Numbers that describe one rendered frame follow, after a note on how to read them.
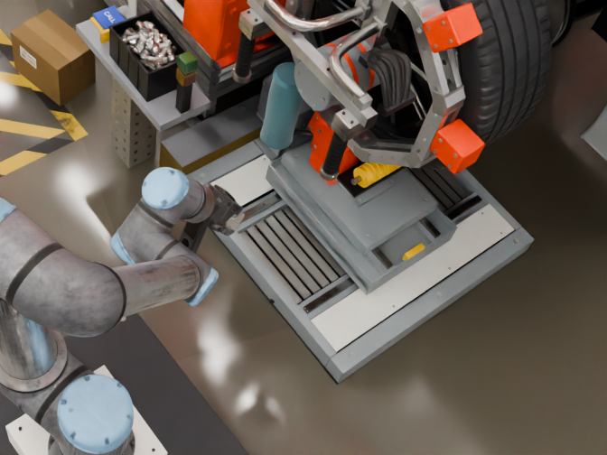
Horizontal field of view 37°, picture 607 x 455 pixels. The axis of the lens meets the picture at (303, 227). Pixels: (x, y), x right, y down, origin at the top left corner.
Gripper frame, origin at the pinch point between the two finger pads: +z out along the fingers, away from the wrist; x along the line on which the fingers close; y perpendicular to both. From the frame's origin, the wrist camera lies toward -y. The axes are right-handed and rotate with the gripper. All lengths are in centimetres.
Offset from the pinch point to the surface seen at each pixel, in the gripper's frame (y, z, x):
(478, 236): 40, 91, -22
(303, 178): 18, 52, 19
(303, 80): 38.2, -9.1, 6.7
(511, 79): 69, 0, -28
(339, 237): 12, 59, 1
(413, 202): 34, 67, -7
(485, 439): -3, 75, -68
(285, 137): 24.6, 18.2, 14.8
